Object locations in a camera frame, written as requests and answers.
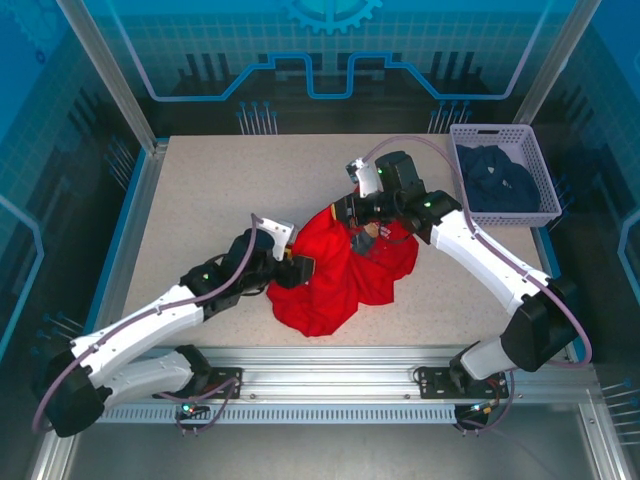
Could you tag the red t-shirt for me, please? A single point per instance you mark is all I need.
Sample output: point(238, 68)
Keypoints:
point(340, 280)

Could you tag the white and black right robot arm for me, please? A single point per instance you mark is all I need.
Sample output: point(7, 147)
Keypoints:
point(480, 255)

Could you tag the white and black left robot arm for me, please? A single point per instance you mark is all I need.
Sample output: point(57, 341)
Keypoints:
point(140, 325)

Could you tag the navy blue garment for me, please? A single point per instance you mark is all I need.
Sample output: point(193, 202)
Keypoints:
point(500, 185)

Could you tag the aluminium table side beam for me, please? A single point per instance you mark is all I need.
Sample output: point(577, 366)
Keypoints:
point(125, 250)

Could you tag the white perforated plastic basket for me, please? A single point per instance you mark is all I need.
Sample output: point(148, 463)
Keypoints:
point(542, 170)

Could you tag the small circuit board with LED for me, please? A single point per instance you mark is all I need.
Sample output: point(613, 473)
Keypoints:
point(480, 409)
point(190, 409)

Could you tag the blue table edge trim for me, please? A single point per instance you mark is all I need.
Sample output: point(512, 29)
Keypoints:
point(555, 260)

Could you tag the aluminium mounting rail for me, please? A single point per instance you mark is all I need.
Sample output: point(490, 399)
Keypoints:
point(330, 372)

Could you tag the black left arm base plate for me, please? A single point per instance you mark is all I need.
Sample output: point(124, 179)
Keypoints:
point(225, 382)

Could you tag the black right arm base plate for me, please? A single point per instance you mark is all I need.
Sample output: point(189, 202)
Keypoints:
point(432, 382)

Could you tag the aluminium frame post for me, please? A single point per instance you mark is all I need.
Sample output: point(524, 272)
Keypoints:
point(555, 60)
point(110, 75)

